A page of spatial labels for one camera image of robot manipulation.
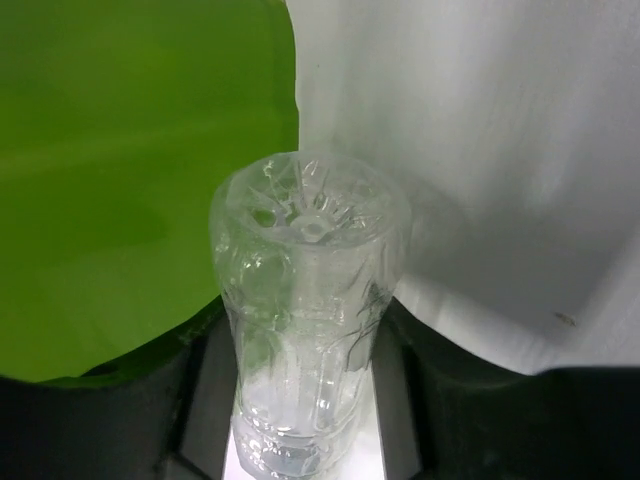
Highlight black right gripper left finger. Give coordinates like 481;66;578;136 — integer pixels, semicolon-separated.
1;299;237;479

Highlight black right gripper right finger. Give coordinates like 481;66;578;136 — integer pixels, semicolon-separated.
372;301;639;479

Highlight green plastic bin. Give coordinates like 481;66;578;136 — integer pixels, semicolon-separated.
1;1;298;382

